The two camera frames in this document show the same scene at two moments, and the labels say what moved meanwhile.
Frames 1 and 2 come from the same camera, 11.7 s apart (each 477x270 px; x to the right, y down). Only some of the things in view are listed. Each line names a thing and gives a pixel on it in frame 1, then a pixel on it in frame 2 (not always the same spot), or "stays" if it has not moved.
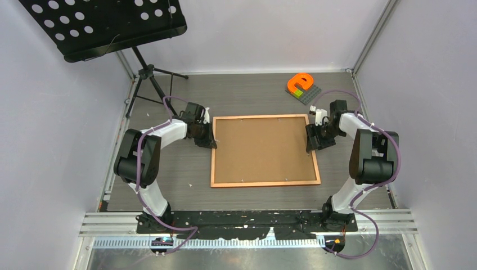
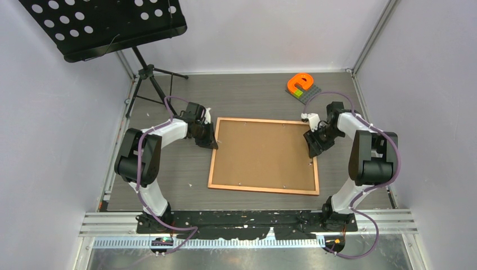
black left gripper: [209, 142] stays
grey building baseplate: [307, 95] stays
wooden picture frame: [214, 185] -> [248, 188]
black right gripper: [312, 130] stays
